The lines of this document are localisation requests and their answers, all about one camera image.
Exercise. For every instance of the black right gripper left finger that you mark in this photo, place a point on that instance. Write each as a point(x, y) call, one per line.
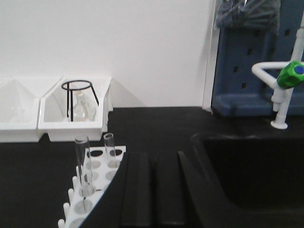
point(137, 208)

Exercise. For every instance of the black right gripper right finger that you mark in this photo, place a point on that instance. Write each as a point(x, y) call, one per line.
point(170, 203)

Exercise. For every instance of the clear glass test tube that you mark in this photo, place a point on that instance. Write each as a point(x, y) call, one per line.
point(110, 150)
point(83, 156)

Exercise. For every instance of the white test tube rack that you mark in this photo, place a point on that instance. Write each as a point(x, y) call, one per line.
point(79, 207)

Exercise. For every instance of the blue-grey pegboard drying rack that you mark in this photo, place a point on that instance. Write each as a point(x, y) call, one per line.
point(260, 60)

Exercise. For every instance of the clear glass flask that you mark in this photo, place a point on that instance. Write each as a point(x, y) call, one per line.
point(83, 111)

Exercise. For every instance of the black lab sink basin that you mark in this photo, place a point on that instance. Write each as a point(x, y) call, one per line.
point(249, 182)

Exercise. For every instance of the white right storage bin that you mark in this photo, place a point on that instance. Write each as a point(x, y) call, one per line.
point(53, 120)

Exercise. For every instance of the white storage bin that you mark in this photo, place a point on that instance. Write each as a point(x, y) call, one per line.
point(20, 107)
point(53, 120)

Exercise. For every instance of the white middle storage bin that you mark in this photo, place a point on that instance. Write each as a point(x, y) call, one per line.
point(20, 107)

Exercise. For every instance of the white gooseneck lab faucet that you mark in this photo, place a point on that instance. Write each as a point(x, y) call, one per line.
point(282, 77)

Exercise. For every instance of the plastic bag of black pegs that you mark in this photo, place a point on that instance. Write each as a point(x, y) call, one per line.
point(249, 14)

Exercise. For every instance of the black wire tripod stand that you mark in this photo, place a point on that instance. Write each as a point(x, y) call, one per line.
point(71, 88)

